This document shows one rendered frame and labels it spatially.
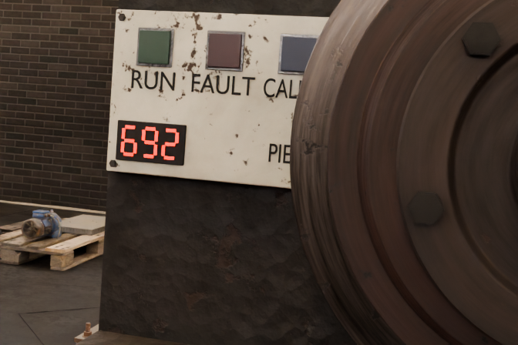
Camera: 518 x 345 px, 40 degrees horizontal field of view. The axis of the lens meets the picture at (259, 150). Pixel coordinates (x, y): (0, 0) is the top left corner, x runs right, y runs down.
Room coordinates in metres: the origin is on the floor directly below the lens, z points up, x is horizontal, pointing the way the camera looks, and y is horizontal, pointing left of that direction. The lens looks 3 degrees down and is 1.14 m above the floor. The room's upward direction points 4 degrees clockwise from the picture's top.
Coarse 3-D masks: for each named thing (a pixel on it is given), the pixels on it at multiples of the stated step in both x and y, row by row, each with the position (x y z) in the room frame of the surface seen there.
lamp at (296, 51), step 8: (288, 40) 0.75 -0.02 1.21; (296, 40) 0.75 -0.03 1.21; (304, 40) 0.74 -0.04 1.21; (312, 40) 0.74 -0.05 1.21; (288, 48) 0.75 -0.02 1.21; (296, 48) 0.75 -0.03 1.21; (304, 48) 0.74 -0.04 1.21; (312, 48) 0.74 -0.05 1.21; (288, 56) 0.75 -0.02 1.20; (296, 56) 0.75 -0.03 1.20; (304, 56) 0.74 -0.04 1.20; (288, 64) 0.75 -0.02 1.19; (296, 64) 0.75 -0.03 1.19; (304, 64) 0.74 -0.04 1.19
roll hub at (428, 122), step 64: (512, 0) 0.49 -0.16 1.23; (448, 64) 0.50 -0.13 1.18; (512, 64) 0.50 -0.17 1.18; (448, 128) 0.50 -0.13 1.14; (512, 128) 0.50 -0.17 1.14; (448, 192) 0.50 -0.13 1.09; (512, 192) 0.50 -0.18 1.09; (448, 256) 0.50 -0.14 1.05; (512, 256) 0.50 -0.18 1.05; (512, 320) 0.49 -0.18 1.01
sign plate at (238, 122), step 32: (128, 32) 0.80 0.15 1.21; (192, 32) 0.78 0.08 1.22; (224, 32) 0.77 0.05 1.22; (256, 32) 0.76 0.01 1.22; (288, 32) 0.75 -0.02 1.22; (320, 32) 0.74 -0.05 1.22; (128, 64) 0.80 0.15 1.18; (160, 64) 0.78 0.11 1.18; (192, 64) 0.78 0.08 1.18; (256, 64) 0.76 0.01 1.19; (128, 96) 0.80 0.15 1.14; (160, 96) 0.79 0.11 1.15; (192, 96) 0.78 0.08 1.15; (224, 96) 0.77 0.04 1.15; (256, 96) 0.76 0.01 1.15; (288, 96) 0.75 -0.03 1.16; (160, 128) 0.78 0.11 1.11; (192, 128) 0.78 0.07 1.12; (224, 128) 0.77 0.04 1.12; (256, 128) 0.76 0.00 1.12; (288, 128) 0.75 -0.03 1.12; (128, 160) 0.79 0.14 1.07; (160, 160) 0.78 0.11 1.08; (192, 160) 0.78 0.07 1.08; (224, 160) 0.77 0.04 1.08; (256, 160) 0.76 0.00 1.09; (288, 160) 0.75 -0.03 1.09
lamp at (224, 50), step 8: (216, 40) 0.77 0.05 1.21; (224, 40) 0.76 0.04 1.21; (232, 40) 0.76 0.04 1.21; (240, 40) 0.76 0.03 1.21; (208, 48) 0.77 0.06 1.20; (216, 48) 0.77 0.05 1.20; (224, 48) 0.76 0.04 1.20; (232, 48) 0.76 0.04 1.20; (240, 48) 0.76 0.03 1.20; (208, 56) 0.77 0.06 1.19; (216, 56) 0.77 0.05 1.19; (224, 56) 0.76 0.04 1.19; (232, 56) 0.76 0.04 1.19; (208, 64) 0.77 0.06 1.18; (216, 64) 0.77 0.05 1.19; (224, 64) 0.76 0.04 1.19; (232, 64) 0.76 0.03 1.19
